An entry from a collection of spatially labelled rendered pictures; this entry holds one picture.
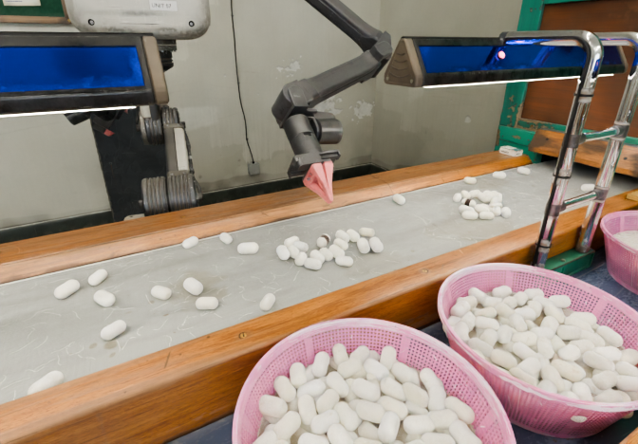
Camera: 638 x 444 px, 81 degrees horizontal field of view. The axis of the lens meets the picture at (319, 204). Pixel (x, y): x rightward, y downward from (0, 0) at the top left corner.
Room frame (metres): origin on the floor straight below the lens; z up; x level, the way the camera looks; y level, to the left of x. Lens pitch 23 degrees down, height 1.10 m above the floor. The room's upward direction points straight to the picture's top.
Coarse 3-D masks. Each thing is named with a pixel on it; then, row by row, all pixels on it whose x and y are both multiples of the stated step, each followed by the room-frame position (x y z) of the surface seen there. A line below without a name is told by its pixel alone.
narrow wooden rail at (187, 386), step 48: (528, 240) 0.61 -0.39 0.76; (576, 240) 0.68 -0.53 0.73; (384, 288) 0.46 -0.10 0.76; (432, 288) 0.48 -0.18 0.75; (240, 336) 0.36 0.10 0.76; (288, 336) 0.37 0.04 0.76; (96, 384) 0.29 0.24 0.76; (144, 384) 0.29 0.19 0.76; (192, 384) 0.31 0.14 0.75; (240, 384) 0.33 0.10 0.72; (0, 432) 0.24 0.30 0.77; (48, 432) 0.24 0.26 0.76; (96, 432) 0.26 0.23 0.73; (144, 432) 0.28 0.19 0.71
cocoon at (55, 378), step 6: (54, 372) 0.31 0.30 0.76; (60, 372) 0.32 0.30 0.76; (42, 378) 0.31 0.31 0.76; (48, 378) 0.31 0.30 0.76; (54, 378) 0.31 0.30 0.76; (60, 378) 0.31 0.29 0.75; (36, 384) 0.30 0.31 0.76; (42, 384) 0.30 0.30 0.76; (48, 384) 0.30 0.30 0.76; (54, 384) 0.30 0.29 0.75; (30, 390) 0.29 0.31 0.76; (36, 390) 0.29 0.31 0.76
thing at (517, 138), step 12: (504, 132) 1.29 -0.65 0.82; (516, 132) 1.25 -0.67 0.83; (528, 132) 1.22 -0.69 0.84; (504, 144) 1.29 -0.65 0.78; (516, 144) 1.25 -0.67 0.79; (528, 144) 1.21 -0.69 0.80; (540, 156) 1.19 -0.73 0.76; (552, 168) 1.13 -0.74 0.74; (576, 168) 1.13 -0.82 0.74; (588, 168) 1.13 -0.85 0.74; (612, 180) 1.01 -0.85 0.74; (624, 180) 1.01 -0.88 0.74; (636, 180) 1.01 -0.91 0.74
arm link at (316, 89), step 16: (384, 48) 1.10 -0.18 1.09; (352, 64) 1.03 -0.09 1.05; (368, 64) 1.07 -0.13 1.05; (304, 80) 0.88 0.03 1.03; (320, 80) 0.92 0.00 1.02; (336, 80) 0.95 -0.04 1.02; (352, 80) 0.99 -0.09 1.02; (288, 96) 0.81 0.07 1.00; (320, 96) 0.88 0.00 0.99; (272, 112) 0.85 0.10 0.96
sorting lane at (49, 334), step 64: (448, 192) 0.92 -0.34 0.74; (512, 192) 0.92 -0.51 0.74; (576, 192) 0.92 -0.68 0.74; (128, 256) 0.59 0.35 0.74; (192, 256) 0.60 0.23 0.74; (256, 256) 0.60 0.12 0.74; (384, 256) 0.60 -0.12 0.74; (0, 320) 0.42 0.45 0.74; (64, 320) 0.42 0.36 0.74; (128, 320) 0.42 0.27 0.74; (192, 320) 0.42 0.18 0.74; (0, 384) 0.31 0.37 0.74
